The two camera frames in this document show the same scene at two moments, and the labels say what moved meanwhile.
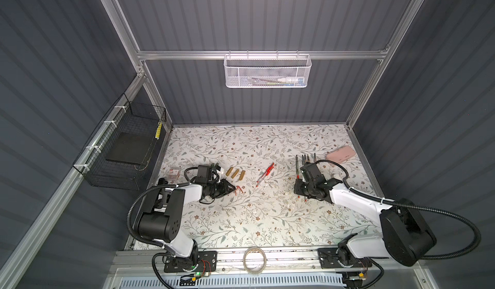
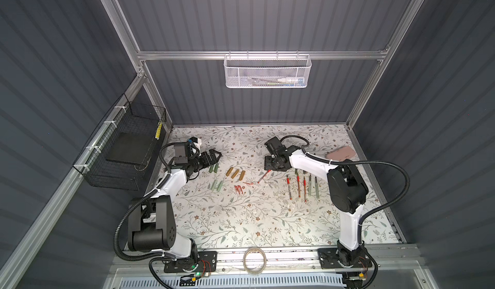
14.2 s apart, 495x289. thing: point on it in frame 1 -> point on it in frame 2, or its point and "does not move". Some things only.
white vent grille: x=305 y=282 does not move
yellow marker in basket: x=158 y=130 does not move
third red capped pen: x=265 y=174 does not move
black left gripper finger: x=231 y=188 -> x=213 y=155
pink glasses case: x=341 y=155 does not move
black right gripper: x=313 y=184 -> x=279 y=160
